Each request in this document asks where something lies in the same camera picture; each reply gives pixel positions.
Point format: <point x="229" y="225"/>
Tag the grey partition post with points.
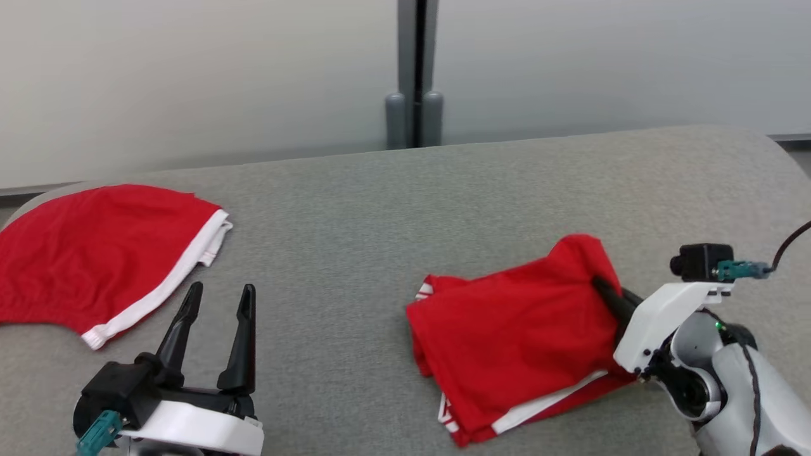
<point x="408" y="50"/>

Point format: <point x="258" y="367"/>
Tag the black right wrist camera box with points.
<point x="703" y="261"/>

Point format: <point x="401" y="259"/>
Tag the red garment with white trim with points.
<point x="95" y="253"/>

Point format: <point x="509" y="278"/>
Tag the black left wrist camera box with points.
<point x="120" y="392"/>

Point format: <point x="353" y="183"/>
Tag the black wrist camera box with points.
<point x="120" y="392"/>
<point x="703" y="261"/>

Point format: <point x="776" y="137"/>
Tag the teal camera connector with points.
<point x="741" y="269"/>
<point x="98" y="434"/>

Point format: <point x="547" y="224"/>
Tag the teal right camera connector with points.
<point x="741" y="269"/>

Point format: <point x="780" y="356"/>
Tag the teal left camera connector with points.
<point x="98" y="434"/>

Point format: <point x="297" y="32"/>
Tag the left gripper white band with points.
<point x="203" y="430"/>

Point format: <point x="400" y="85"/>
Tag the red white jersey garment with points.
<point x="507" y="335"/>

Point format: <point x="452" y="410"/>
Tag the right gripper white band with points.
<point x="659" y="316"/>

